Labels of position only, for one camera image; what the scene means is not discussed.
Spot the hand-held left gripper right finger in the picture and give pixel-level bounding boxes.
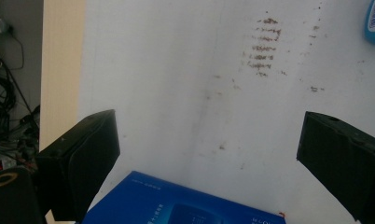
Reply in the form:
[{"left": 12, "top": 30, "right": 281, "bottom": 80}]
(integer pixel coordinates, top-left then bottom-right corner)
[{"left": 296, "top": 110, "right": 375, "bottom": 224}]

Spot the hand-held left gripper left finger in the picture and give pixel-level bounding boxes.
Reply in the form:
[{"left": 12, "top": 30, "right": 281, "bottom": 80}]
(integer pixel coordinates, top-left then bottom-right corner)
[{"left": 35, "top": 108, "right": 121, "bottom": 223}]

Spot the blue cardboard box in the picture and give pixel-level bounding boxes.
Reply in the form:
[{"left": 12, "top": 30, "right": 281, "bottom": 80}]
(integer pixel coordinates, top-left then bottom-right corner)
[{"left": 80, "top": 170, "right": 287, "bottom": 224}]

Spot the bundle of black cables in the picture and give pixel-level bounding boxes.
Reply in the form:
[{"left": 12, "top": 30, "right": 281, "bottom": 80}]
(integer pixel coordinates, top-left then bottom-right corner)
[{"left": 0, "top": 27, "right": 41, "bottom": 157}]

